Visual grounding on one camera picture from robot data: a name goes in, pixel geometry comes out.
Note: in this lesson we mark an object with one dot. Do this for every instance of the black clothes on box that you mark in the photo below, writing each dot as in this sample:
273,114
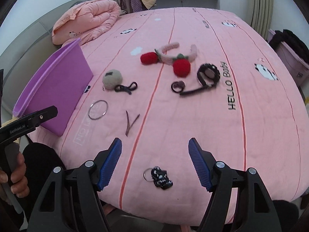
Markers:
287,36

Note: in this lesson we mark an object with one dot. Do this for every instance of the person's left hand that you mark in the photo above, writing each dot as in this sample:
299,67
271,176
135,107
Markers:
18,178

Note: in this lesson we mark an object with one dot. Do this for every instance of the grey upholstered headboard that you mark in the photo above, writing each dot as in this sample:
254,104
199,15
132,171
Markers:
27,53

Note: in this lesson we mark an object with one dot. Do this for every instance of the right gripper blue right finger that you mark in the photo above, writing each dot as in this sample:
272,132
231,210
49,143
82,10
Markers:
203,162

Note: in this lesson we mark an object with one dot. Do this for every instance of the purple plastic basin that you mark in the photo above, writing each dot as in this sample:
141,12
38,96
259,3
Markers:
59,82

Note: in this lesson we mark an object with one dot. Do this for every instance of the pink bed sheet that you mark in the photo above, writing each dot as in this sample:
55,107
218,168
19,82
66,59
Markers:
254,117

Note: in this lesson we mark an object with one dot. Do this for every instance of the folded pink quilt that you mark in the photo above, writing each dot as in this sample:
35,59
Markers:
86,21

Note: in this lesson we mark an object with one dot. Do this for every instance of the pink storage box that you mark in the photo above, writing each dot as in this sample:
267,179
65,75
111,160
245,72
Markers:
296,66

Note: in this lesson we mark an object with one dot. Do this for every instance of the beige curtain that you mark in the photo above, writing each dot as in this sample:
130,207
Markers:
259,16

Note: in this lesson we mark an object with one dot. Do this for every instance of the black digital wristwatch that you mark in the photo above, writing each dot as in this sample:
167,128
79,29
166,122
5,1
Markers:
208,76

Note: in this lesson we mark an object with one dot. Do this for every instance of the dark hair pin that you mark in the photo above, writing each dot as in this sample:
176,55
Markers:
129,124

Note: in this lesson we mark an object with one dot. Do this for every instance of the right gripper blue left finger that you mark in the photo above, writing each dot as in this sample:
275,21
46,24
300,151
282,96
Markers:
106,162

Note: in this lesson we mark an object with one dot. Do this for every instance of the black white keychain charm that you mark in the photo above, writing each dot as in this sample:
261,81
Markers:
158,176

